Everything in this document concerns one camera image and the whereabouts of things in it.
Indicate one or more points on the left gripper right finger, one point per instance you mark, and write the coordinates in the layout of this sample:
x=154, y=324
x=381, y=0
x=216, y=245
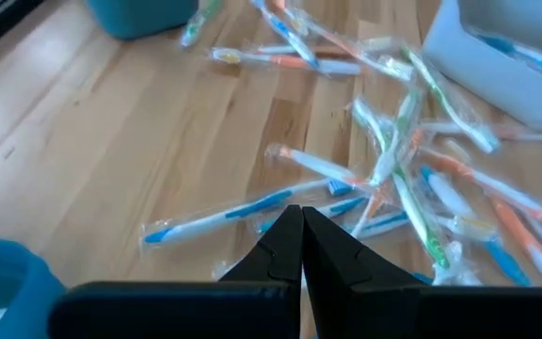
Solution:
x=417, y=315

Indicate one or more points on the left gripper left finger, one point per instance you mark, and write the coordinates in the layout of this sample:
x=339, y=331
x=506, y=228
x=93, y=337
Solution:
x=181, y=311

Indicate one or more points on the turquoise plastic bin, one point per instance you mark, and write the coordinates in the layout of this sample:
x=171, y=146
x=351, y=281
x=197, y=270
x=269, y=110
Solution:
x=7, y=292

